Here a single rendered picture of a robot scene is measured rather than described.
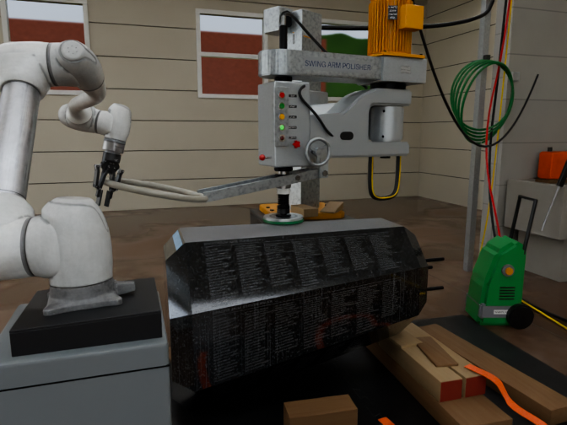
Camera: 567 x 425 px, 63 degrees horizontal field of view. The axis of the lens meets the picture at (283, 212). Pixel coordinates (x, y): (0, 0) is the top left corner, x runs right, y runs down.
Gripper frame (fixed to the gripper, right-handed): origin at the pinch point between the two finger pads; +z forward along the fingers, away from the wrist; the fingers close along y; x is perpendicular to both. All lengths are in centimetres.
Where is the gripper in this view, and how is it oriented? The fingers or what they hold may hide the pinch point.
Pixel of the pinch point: (103, 198)
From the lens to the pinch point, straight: 217.3
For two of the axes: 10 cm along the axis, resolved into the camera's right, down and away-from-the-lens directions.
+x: -7.4, -1.8, 6.4
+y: 6.3, 1.1, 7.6
